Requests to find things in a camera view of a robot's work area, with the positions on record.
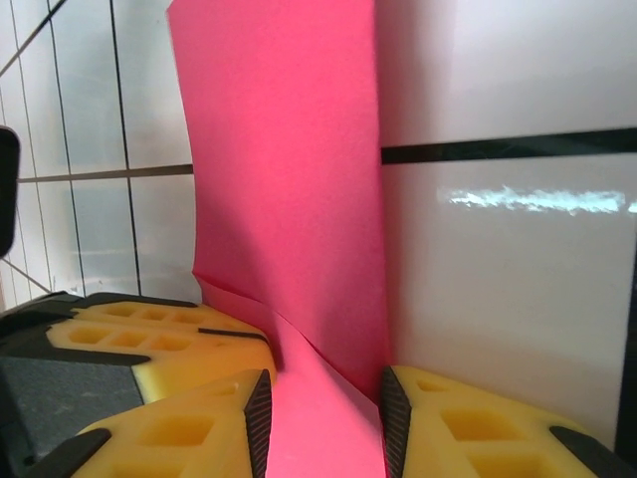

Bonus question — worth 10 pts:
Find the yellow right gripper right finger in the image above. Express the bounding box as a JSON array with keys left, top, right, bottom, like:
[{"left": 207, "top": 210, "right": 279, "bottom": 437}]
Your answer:
[{"left": 380, "top": 364, "right": 637, "bottom": 478}]

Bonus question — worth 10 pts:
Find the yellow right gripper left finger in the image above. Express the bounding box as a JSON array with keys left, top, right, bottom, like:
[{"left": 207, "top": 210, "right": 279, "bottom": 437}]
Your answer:
[{"left": 22, "top": 367, "right": 274, "bottom": 478}]

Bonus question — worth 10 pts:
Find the pink cloth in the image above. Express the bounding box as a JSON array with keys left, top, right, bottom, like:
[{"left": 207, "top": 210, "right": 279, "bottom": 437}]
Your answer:
[{"left": 166, "top": 0, "right": 392, "bottom": 478}]

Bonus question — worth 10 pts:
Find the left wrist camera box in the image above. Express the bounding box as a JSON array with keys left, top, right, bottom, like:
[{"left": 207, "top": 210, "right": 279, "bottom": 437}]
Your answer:
[{"left": 0, "top": 126, "right": 22, "bottom": 256}]

